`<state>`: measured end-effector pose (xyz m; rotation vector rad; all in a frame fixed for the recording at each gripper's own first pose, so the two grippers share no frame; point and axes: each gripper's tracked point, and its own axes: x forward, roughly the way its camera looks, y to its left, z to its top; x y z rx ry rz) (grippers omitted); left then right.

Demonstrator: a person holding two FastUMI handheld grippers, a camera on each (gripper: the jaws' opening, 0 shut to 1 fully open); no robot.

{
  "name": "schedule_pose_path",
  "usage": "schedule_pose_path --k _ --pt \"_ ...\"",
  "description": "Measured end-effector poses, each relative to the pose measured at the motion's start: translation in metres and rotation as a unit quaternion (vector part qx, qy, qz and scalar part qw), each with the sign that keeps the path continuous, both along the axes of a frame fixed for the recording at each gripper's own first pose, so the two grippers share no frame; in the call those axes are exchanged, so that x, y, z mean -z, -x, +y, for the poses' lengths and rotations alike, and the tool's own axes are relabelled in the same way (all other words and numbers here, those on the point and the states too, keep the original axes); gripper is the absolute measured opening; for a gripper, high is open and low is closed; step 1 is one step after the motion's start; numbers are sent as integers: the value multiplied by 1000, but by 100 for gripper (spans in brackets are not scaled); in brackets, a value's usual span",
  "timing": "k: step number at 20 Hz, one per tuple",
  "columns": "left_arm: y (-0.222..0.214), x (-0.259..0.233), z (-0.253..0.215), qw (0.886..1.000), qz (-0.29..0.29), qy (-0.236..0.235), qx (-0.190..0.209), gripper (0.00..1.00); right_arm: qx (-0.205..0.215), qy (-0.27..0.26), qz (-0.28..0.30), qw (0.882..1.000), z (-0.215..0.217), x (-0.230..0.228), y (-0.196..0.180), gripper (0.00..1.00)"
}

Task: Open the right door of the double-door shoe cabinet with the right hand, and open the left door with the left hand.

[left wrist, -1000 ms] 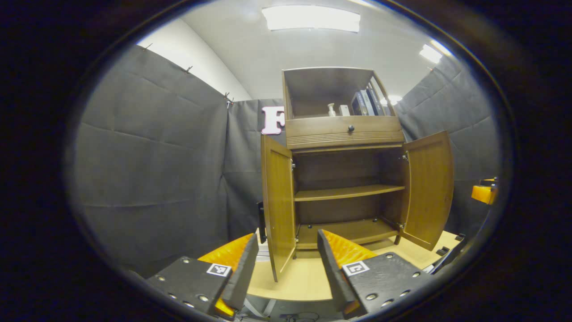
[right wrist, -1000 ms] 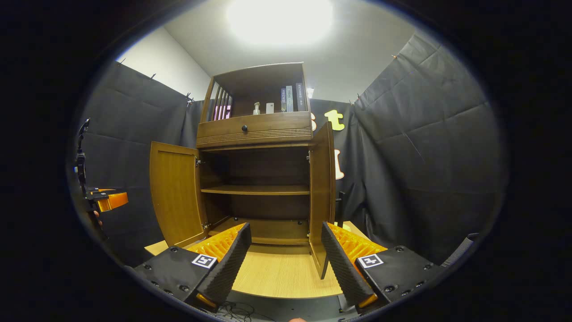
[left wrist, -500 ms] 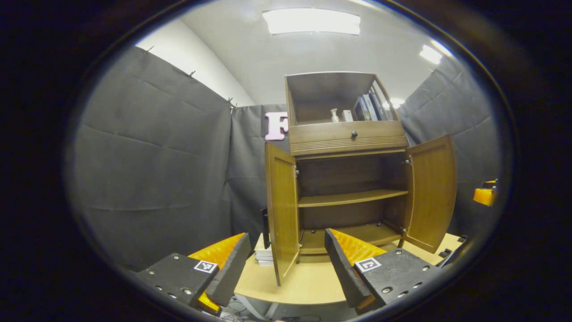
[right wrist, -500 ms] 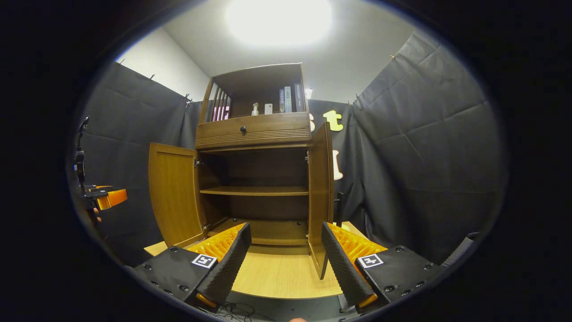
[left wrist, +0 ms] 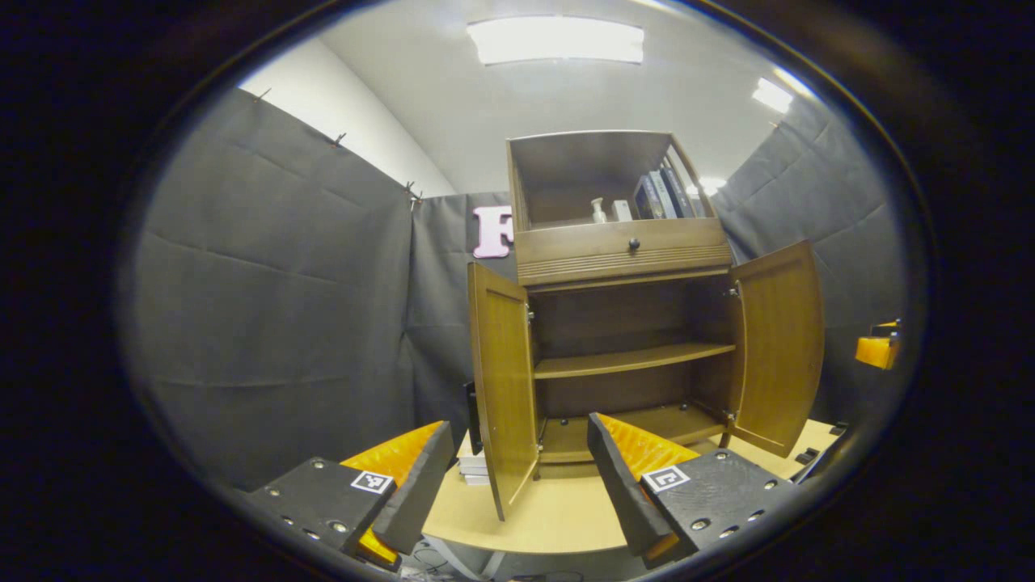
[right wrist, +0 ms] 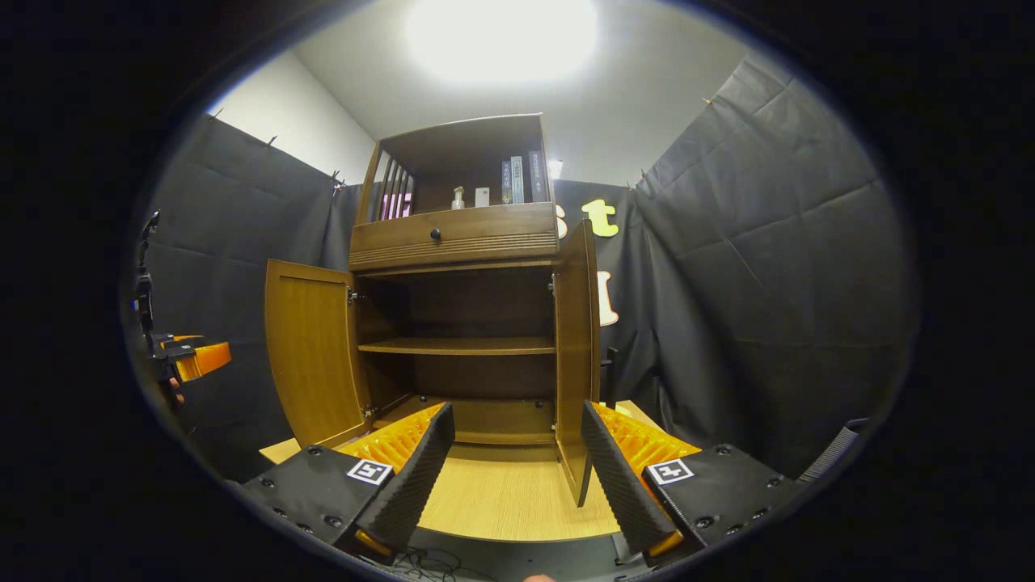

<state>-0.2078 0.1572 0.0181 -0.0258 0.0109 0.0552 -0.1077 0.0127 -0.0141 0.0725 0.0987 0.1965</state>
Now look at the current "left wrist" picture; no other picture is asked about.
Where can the black backdrop cloth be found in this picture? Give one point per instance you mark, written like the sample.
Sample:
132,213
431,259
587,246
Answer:
267,307

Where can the small ceiling light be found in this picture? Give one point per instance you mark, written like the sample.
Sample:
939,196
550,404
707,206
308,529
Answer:
711,186
772,95

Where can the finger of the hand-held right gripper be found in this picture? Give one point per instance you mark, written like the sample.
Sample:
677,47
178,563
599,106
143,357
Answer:
876,352

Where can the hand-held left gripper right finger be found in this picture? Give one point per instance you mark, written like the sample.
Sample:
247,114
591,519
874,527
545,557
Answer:
618,493

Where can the small white box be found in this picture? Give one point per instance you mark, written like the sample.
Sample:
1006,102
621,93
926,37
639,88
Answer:
622,211

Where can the brown wooden shoe cabinet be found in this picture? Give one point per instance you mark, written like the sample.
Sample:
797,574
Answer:
631,360

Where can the dark blue upright book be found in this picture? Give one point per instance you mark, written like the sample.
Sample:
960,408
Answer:
645,200

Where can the pale green upright book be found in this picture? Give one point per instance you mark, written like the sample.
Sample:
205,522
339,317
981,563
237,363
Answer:
663,196

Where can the wooden cabinet drawer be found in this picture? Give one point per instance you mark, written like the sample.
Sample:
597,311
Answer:
582,246

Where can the wooden cabinet door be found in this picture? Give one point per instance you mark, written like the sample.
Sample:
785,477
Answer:
780,347
501,380

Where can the large ceiling light panel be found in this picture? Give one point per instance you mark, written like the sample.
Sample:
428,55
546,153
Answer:
556,40

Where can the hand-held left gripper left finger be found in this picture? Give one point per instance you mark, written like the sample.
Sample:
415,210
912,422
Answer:
420,493

